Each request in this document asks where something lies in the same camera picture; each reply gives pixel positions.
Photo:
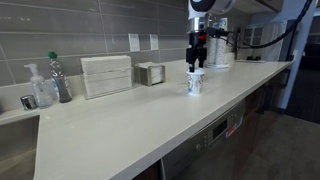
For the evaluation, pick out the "white wall outlet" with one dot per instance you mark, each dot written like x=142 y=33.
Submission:
x=134 y=42
x=154 y=42

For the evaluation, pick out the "printed paper cup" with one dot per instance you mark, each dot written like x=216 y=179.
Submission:
x=195 y=85

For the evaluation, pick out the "stack of folded paper towels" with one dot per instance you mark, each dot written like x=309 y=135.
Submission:
x=106 y=76

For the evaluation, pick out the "chrome sink fitting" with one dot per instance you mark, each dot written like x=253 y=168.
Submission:
x=29 y=102

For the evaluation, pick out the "dark grey cabinet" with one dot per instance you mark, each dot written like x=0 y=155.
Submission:
x=146 y=173

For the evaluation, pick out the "white paper cup lid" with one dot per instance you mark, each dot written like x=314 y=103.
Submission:
x=198 y=72

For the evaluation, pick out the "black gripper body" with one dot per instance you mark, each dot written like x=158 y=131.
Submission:
x=196 y=45

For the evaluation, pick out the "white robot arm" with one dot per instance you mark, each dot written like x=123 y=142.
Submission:
x=200 y=18

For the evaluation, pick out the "metal napkin holder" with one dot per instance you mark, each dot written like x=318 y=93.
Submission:
x=150 y=75

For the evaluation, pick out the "brown wooden cabinet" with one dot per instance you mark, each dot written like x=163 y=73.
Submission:
x=263 y=100

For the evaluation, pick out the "green capped soap bottle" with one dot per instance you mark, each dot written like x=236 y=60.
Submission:
x=60 y=83

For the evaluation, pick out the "clear pump dispenser bottle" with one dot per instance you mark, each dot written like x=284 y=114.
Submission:
x=40 y=91

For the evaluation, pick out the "steel kitchen sink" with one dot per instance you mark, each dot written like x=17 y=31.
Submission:
x=16 y=146

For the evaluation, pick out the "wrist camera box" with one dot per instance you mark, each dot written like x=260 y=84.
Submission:
x=218 y=32

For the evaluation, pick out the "tall stack of paper cups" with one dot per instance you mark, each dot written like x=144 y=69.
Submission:
x=220 y=50

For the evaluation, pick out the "stainless steel dishwasher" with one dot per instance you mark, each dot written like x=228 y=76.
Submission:
x=206 y=143

